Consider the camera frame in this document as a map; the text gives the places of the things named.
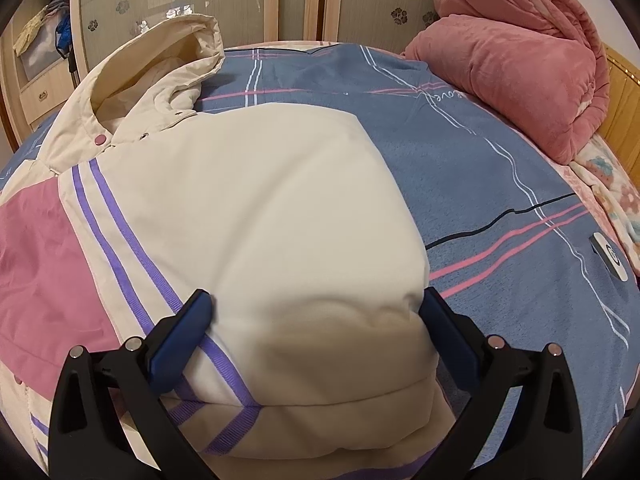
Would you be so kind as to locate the frosted sliding wardrobe door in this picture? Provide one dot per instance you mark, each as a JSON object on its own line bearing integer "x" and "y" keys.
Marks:
{"x": 370, "y": 0}

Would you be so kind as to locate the light wooden wardrobe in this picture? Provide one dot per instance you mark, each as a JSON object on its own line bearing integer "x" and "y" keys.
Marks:
{"x": 12, "y": 100}

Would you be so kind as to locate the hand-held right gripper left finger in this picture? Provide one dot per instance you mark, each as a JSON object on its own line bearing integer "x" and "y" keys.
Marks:
{"x": 175, "y": 345}

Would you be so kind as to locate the dark blue puffy garment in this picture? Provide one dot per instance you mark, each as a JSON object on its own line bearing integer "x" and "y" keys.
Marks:
{"x": 64, "y": 35}

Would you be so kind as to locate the yellow crumpled cloth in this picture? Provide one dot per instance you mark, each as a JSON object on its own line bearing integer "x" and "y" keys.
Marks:
{"x": 30, "y": 30}

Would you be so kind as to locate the wooden headboard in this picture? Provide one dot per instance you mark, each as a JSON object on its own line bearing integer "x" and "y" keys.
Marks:
{"x": 622, "y": 110}

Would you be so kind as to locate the floral pillow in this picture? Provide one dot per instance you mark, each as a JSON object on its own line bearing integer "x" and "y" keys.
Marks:
{"x": 615, "y": 185}

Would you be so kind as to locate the blue plaid bed cover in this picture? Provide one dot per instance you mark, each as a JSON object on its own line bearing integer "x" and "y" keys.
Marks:
{"x": 475, "y": 185}

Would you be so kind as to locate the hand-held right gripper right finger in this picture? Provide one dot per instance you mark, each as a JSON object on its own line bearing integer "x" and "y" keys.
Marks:
{"x": 450, "y": 340}

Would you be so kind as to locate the grey clothes pile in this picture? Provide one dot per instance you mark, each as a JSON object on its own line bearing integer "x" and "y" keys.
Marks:
{"x": 57, "y": 4}

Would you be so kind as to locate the white flat device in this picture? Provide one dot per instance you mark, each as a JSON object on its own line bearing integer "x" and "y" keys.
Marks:
{"x": 610, "y": 255}

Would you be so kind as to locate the wardrobe drawer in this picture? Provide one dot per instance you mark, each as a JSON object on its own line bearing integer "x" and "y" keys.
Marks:
{"x": 47, "y": 95}

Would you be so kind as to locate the frosted sliding door with reflections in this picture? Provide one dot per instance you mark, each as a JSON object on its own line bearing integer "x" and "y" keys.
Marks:
{"x": 225, "y": 0}

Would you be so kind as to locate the rolled pink quilt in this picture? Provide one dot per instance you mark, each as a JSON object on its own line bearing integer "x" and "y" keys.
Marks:
{"x": 515, "y": 70}

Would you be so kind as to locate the cream and pink hooded jacket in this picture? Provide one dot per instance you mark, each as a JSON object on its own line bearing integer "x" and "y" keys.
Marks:
{"x": 250, "y": 210}

